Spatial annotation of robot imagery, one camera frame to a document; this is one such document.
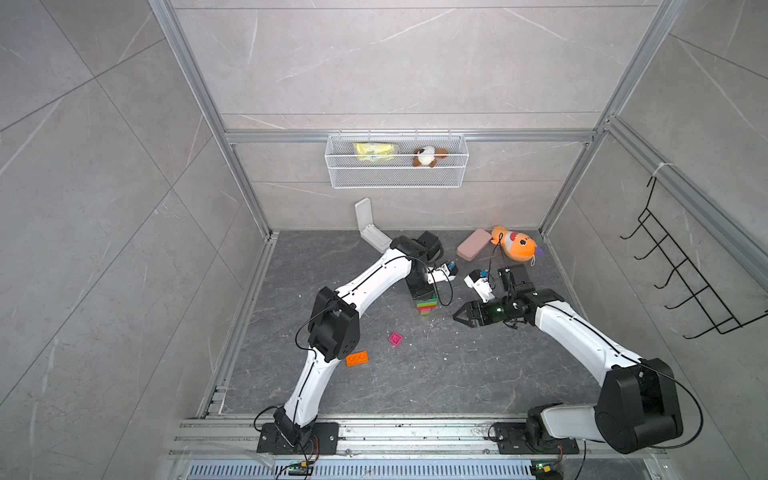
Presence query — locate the dark green lego brick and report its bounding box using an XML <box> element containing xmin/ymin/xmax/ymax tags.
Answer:
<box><xmin>416</xmin><ymin>296</ymin><xmax>438</xmax><ymax>306</ymax></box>

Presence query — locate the magenta lego brick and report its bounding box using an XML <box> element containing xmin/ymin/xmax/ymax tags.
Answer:
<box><xmin>389</xmin><ymin>332</ymin><xmax>403</xmax><ymax>346</ymax></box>

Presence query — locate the orange lego brick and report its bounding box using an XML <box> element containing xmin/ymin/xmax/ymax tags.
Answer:
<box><xmin>345</xmin><ymin>351</ymin><xmax>369</xmax><ymax>367</ymax></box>

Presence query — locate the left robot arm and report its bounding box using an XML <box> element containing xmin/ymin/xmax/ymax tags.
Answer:
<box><xmin>274</xmin><ymin>232</ymin><xmax>444</xmax><ymax>438</ymax></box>

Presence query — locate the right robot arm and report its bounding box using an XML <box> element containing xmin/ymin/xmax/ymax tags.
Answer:
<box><xmin>453</xmin><ymin>265</ymin><xmax>684</xmax><ymax>454</ymax></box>

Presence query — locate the orange plush fish toy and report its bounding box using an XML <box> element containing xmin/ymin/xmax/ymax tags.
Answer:
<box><xmin>491</xmin><ymin>226</ymin><xmax>544</xmax><ymax>264</ymax></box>

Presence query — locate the pink rectangular case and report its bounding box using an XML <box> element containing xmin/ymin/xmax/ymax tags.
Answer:
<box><xmin>456</xmin><ymin>229</ymin><xmax>492</xmax><ymax>261</ymax></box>

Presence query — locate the white open flip box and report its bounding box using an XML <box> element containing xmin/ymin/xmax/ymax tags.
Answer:
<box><xmin>354</xmin><ymin>198</ymin><xmax>392</xmax><ymax>254</ymax></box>

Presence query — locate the brown white plush toy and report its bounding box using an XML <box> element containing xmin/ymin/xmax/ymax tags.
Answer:
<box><xmin>412</xmin><ymin>146</ymin><xmax>449</xmax><ymax>168</ymax></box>

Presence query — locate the yellow packet in basket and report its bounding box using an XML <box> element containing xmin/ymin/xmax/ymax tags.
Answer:
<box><xmin>353</xmin><ymin>142</ymin><xmax>399</xmax><ymax>163</ymax></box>

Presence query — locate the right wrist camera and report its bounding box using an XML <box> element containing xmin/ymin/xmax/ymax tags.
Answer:
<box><xmin>464</xmin><ymin>269</ymin><xmax>495</xmax><ymax>303</ymax></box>

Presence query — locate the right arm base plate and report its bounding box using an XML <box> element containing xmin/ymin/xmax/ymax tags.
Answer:
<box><xmin>487</xmin><ymin>421</ymin><xmax>580</xmax><ymax>455</ymax></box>

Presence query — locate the white wire mesh basket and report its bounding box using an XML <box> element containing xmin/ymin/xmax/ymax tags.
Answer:
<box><xmin>324</xmin><ymin>132</ymin><xmax>469</xmax><ymax>189</ymax></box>

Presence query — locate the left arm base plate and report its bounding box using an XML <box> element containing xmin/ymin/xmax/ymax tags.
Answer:
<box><xmin>256</xmin><ymin>422</ymin><xmax>340</xmax><ymax>456</ymax></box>

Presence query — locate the black wire hook rack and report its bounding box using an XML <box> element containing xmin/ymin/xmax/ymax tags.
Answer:
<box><xmin>620</xmin><ymin>176</ymin><xmax>767</xmax><ymax>340</ymax></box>

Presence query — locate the aluminium front rail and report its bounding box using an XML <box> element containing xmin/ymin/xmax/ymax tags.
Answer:
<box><xmin>167</xmin><ymin>416</ymin><xmax>667</xmax><ymax>460</ymax></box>

